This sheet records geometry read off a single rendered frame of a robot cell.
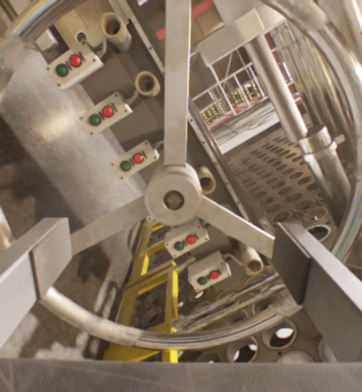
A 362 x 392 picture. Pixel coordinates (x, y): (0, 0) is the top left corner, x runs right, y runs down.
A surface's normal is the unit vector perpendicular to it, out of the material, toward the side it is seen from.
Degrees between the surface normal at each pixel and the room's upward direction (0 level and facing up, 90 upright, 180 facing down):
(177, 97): 90
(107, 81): 90
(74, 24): 90
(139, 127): 90
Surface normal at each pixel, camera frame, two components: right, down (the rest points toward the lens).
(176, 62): 0.00, 0.29
